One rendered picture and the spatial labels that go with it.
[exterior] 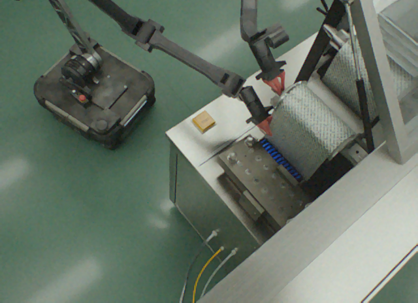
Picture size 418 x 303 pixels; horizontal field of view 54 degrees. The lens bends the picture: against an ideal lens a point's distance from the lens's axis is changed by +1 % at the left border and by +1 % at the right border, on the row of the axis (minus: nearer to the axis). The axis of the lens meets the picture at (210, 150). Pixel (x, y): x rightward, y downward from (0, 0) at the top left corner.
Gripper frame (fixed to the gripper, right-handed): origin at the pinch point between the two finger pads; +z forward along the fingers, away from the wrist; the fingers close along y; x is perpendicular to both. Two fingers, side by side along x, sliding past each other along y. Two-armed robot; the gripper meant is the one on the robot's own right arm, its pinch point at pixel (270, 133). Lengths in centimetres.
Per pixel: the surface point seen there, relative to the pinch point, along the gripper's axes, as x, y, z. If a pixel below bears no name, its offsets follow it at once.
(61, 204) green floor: -127, 77, -7
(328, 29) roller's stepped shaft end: 17.6, -30.6, -22.7
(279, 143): 2.5, 0.3, 4.2
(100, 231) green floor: -113, 68, 17
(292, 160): 4.9, 0.3, 12.1
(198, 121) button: -26.1, 12.4, -15.5
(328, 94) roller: 15.9, -18.9, -3.5
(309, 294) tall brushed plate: 54, 41, 21
